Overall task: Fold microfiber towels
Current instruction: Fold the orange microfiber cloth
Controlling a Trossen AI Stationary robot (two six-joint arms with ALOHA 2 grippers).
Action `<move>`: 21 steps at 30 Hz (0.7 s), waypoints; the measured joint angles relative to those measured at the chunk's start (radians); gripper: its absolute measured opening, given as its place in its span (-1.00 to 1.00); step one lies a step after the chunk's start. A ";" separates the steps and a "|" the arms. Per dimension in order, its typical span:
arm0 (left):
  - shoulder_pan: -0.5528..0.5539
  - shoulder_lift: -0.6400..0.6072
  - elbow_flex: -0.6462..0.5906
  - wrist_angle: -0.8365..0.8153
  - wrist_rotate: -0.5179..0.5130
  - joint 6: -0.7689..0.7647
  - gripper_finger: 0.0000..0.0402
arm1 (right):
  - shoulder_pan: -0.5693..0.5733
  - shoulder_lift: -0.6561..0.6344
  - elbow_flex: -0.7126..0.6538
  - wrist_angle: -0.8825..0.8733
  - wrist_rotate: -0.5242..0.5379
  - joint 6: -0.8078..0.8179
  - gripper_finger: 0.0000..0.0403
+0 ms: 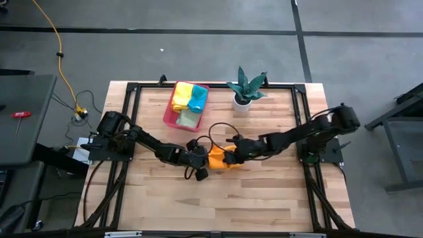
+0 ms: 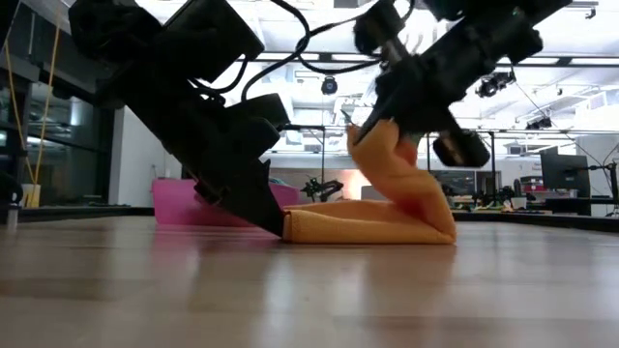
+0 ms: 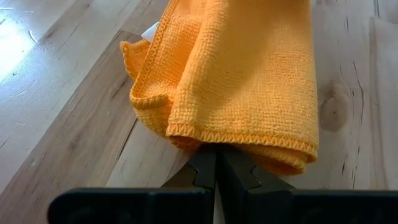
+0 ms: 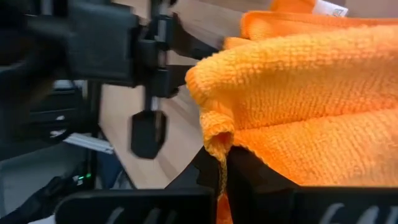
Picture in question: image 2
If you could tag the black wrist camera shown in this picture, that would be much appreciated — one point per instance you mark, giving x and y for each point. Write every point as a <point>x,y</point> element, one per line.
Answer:
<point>208,36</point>
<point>377,26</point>

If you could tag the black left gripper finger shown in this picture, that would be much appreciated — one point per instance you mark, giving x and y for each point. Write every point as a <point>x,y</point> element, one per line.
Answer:
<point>256,203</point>
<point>256,125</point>

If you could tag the black round ceiling speaker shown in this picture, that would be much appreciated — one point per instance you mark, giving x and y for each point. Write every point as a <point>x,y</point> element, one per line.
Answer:
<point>329,85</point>

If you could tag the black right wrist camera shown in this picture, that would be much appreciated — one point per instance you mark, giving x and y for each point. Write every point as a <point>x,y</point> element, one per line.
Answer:
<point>377,26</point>

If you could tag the black workstation frame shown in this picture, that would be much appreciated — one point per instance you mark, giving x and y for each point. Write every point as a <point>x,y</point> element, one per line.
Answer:
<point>309,127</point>
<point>492,174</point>

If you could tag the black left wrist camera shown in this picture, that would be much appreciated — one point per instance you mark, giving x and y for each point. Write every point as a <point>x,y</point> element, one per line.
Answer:
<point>208,36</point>

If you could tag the orange microfiber towel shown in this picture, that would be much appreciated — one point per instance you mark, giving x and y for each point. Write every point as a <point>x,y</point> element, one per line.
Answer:
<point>387,203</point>

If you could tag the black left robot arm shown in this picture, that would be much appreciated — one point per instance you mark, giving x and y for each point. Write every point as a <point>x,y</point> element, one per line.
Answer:
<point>111,29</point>

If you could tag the black ceiling camera cluster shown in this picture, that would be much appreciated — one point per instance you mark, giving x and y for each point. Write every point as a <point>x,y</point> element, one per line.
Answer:
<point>493,83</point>
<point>539,124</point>

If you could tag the overhead light bar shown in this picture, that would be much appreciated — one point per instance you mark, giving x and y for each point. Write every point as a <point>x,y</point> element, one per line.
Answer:
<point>556,61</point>

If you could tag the black computer monitor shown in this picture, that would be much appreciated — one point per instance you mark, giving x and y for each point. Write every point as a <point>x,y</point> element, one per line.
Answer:
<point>563,174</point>

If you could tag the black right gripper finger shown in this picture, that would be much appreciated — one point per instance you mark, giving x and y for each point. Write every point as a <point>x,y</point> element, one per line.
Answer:
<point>374,121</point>
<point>462,147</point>

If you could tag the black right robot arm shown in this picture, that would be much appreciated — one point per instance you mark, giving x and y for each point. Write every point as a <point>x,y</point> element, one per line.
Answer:
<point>503,7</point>

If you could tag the black aluminium table frame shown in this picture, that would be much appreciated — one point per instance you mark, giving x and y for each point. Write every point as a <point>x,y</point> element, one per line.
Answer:
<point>532,220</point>

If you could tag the pink plastic bin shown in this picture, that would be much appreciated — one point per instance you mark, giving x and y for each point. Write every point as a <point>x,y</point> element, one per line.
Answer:
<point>179,203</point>

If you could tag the white cup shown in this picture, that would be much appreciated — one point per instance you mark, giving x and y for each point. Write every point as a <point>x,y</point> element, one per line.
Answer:
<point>31,195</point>

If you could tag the small background robot arm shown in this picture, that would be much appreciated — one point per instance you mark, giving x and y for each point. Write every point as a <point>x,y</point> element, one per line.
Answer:
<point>321,189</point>

